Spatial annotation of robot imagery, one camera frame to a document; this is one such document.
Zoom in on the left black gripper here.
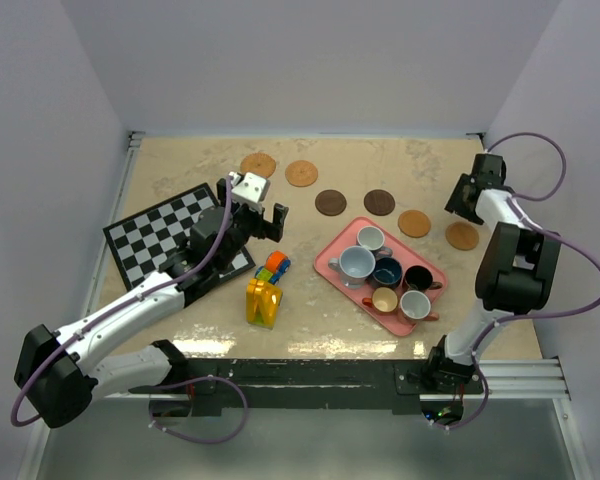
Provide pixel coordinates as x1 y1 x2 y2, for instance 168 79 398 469
216 182 287 271

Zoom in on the woven rattan coaster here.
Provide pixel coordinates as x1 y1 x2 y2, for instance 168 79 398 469
398 210 431 238
285 160 318 187
240 152 276 178
445 222 479 251

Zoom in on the dark wooden coaster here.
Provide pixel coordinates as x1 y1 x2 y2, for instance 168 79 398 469
363 189 396 216
314 189 347 216

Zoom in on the large light blue cup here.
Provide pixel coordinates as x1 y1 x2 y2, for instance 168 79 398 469
328 245 376 289

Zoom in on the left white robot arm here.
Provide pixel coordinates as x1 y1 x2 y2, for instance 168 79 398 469
10 172 288 428

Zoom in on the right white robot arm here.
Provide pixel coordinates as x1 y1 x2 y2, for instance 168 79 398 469
421 153 560 393

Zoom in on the black cup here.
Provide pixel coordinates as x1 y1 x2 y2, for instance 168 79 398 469
403 265 443 292

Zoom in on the small white cup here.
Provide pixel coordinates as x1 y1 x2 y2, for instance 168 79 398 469
356 226 393 258

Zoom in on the dark blue cup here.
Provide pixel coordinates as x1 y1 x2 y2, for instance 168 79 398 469
369 257 403 290

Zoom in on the orange cup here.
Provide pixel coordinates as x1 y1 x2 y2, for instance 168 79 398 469
361 287 399 314

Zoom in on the colourful toy car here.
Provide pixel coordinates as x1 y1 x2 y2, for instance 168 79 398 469
254 250 291 285

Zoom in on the yellow toy block house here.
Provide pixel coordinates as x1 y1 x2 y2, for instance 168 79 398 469
246 278 283 329

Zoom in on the pink tray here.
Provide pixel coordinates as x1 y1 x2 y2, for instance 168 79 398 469
314 216 448 337

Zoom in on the black white chessboard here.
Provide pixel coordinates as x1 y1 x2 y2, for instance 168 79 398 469
102 182 257 294

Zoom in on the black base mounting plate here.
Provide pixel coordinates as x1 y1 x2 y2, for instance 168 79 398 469
131 359 484 416

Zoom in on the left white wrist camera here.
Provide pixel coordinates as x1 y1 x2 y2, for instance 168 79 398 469
229 172 270 214

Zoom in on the white cup brown handle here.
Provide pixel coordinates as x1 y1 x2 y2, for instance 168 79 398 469
399 290 439 321

